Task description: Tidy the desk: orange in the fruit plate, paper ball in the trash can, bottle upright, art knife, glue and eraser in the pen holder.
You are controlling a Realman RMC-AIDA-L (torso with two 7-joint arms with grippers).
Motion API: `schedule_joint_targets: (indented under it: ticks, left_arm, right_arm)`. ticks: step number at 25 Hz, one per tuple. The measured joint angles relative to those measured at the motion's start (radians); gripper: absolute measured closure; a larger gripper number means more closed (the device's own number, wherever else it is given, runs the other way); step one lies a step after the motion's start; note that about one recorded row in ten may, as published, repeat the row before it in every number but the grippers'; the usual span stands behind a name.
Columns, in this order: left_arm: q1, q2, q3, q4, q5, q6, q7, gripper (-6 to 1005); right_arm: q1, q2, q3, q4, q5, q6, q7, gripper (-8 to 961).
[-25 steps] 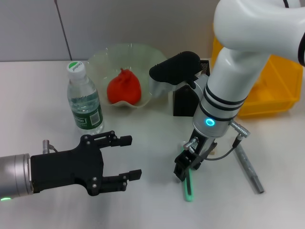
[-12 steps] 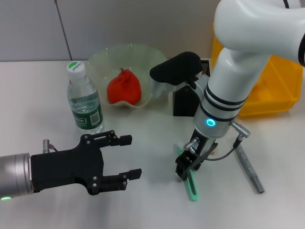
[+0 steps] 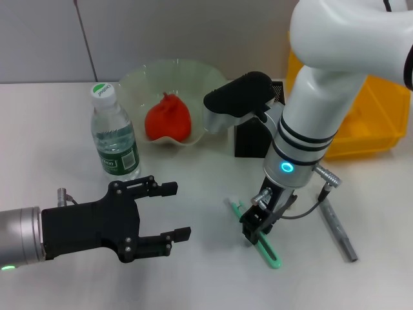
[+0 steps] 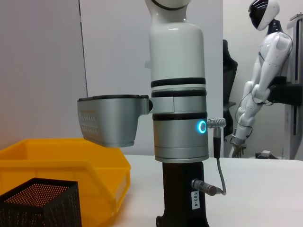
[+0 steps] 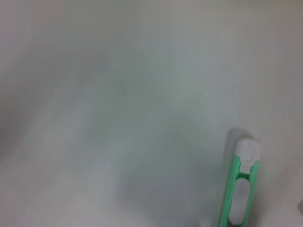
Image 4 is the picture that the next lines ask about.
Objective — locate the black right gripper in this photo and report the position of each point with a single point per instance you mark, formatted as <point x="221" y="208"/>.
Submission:
<point x="180" y="194"/>

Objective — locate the black mesh pen holder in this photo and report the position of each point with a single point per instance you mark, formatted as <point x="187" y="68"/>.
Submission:
<point x="35" y="205"/>

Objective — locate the small white box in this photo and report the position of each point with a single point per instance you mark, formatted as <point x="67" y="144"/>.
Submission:
<point x="266" y="153"/>

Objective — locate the black office chair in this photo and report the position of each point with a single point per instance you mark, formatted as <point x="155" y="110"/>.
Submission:
<point x="228" y="82"/>

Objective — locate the yellow plastic storage bin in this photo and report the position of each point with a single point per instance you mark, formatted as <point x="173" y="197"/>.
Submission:
<point x="59" y="160"/>

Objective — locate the white humanoid robot figure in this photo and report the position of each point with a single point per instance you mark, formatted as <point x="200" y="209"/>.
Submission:
<point x="265" y="59"/>

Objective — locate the grey white stand frame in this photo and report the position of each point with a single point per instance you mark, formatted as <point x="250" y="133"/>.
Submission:
<point x="297" y="118"/>

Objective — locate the black humanoid mounting bracket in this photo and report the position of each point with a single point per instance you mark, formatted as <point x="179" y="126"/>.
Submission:
<point x="284" y="92"/>

